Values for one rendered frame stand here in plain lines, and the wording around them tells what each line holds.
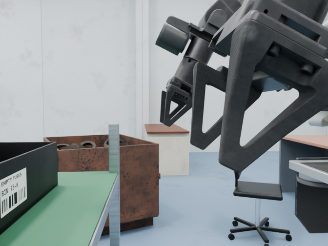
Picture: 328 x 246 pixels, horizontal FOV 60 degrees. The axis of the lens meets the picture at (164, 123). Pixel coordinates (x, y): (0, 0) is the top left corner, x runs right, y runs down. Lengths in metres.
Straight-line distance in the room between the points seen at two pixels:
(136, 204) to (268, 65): 2.54
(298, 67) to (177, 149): 4.65
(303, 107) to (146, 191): 2.53
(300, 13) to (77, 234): 0.43
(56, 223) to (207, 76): 0.38
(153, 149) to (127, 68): 4.75
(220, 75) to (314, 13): 0.09
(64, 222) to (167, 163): 4.32
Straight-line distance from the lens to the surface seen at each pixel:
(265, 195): 2.53
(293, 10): 0.19
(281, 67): 0.17
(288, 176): 4.24
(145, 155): 2.59
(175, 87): 0.58
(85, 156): 2.42
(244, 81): 0.16
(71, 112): 7.32
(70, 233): 0.50
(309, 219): 0.70
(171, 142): 4.77
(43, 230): 0.53
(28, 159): 0.61
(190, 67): 0.63
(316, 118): 0.77
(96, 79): 7.23
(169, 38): 0.64
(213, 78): 0.27
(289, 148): 4.17
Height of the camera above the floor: 1.15
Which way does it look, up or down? 3 degrees down
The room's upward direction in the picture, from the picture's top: straight up
